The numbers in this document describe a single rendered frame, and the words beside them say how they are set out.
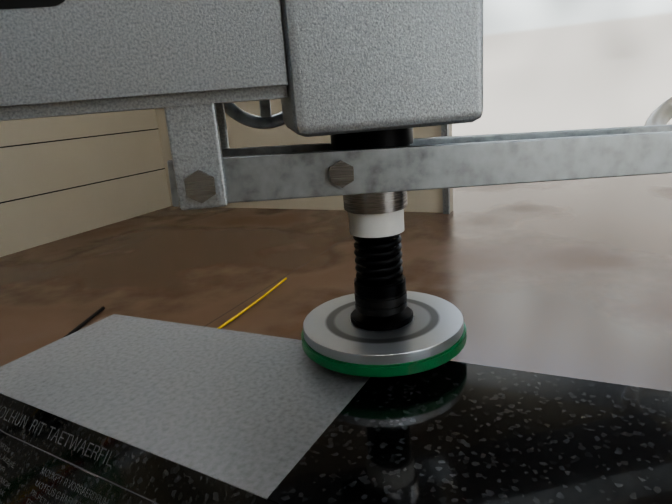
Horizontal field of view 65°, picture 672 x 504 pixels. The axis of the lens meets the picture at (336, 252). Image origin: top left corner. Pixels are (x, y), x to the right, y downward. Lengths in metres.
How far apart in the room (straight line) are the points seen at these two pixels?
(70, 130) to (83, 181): 0.55
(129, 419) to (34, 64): 0.39
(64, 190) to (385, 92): 5.84
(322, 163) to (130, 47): 0.22
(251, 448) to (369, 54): 0.41
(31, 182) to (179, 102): 5.55
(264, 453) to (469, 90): 0.42
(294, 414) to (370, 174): 0.28
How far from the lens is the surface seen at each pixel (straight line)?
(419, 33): 0.56
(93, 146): 6.54
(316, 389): 0.66
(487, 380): 0.67
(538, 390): 0.66
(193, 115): 0.56
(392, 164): 0.61
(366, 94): 0.55
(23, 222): 6.03
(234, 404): 0.66
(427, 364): 0.64
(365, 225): 0.65
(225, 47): 0.55
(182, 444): 0.61
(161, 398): 0.71
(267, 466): 0.56
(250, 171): 0.59
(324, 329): 0.70
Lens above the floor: 1.20
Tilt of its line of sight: 16 degrees down
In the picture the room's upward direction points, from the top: 5 degrees counter-clockwise
